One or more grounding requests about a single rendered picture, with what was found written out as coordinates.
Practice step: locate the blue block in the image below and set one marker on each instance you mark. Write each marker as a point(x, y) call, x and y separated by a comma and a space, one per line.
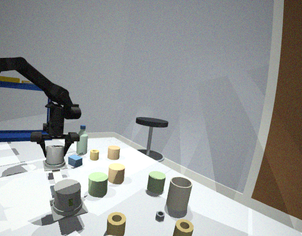
point(75, 160)

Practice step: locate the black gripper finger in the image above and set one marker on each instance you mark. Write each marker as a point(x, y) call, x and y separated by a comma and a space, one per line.
point(67, 145)
point(42, 144)

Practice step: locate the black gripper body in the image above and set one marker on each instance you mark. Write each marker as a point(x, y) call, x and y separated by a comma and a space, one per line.
point(55, 132)

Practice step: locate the small grey hex nut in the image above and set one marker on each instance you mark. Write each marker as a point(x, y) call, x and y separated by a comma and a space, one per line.
point(160, 215)

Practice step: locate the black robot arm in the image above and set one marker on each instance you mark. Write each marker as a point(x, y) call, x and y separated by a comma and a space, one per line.
point(54, 92)

